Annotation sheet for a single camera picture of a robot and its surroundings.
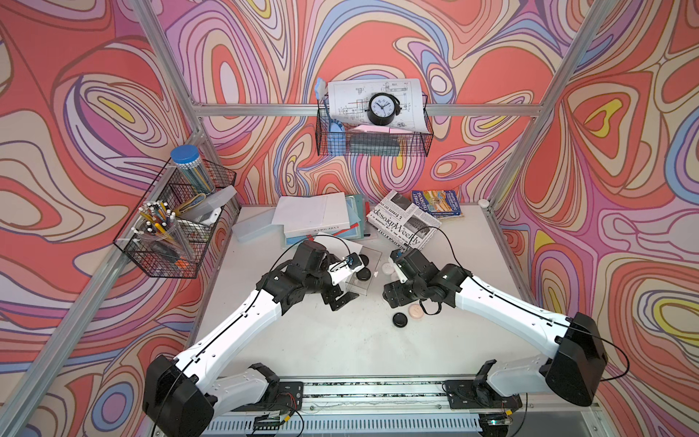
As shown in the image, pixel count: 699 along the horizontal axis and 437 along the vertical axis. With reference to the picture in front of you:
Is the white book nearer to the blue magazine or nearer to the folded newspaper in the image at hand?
the folded newspaper

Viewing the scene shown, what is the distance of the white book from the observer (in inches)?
42.1

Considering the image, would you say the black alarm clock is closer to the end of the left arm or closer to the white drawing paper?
the white drawing paper

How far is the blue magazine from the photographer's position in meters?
1.13

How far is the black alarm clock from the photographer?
80 centimetres

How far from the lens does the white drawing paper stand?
0.85 meters
